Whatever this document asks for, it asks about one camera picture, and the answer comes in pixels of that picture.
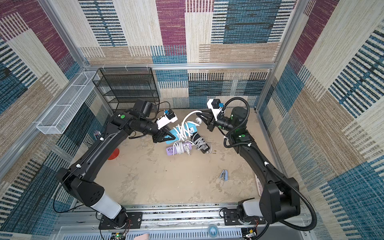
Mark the teal power strip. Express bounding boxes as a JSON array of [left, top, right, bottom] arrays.
[[166, 121, 198, 145]]

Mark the white cord of teal strip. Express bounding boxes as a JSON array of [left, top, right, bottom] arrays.
[[173, 110, 204, 142]]

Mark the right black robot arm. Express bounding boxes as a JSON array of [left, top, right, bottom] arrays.
[[197, 107, 302, 224]]

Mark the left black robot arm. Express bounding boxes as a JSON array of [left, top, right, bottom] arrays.
[[57, 99, 177, 226]]

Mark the purple power strip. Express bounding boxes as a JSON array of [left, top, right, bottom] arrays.
[[166, 142, 192, 156]]

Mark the black power strip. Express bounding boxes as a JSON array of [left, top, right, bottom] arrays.
[[192, 132, 212, 154]]

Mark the red pen cup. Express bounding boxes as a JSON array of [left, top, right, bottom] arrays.
[[108, 148, 120, 160]]

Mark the blue binder clip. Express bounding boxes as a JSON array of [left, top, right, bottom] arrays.
[[219, 170, 228, 181]]

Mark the pink white calculator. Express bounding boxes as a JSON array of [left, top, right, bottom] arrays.
[[255, 175, 263, 197]]

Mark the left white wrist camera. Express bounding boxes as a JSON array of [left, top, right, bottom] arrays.
[[156, 110, 178, 130]]

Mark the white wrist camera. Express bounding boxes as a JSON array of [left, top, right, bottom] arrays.
[[156, 110, 178, 130], [207, 99, 225, 121]]

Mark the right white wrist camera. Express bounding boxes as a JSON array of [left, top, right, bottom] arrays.
[[207, 99, 225, 121]]

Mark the black corrugated cable conduit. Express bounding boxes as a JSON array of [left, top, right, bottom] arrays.
[[220, 96, 318, 232]]

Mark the black wire shelf rack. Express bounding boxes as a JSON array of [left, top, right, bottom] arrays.
[[92, 67, 160, 112]]

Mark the aluminium front rail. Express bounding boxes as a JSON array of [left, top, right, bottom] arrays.
[[50, 203, 310, 240]]

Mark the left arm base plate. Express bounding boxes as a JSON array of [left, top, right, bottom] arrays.
[[98, 212, 143, 230]]

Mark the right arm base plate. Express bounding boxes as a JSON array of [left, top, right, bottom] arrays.
[[219, 208, 266, 226]]

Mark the white mesh wall basket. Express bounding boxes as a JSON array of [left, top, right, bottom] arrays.
[[36, 72, 96, 135]]

